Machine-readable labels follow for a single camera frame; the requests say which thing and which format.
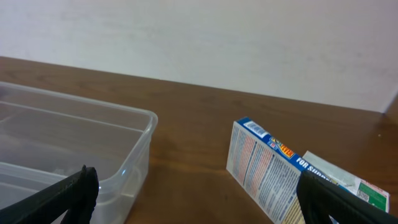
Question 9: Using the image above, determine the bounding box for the blue Kool Fever box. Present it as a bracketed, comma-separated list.
[226, 117, 354, 224]

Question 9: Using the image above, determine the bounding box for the clear plastic container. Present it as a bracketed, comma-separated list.
[1, 82, 158, 223]

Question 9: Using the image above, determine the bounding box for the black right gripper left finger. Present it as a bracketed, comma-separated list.
[1, 166, 99, 224]

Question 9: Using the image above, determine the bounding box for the white green medicine box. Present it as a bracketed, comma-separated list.
[297, 151, 390, 213]

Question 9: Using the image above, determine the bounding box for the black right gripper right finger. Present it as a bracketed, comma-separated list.
[297, 170, 397, 224]

